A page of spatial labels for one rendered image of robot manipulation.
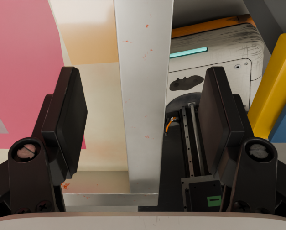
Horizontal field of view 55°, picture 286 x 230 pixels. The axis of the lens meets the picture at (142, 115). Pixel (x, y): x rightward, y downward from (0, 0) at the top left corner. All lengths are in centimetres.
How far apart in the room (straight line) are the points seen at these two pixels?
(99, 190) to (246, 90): 98
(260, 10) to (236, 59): 69
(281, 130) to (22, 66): 27
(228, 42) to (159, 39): 95
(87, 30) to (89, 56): 3
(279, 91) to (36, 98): 25
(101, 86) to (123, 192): 16
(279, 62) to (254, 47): 86
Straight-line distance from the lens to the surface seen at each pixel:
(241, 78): 122
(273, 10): 44
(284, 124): 32
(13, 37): 26
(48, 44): 26
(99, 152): 36
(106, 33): 24
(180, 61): 112
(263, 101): 32
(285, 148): 225
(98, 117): 31
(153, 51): 20
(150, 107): 24
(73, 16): 24
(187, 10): 131
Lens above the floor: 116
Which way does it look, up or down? 42 degrees down
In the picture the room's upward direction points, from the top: 180 degrees counter-clockwise
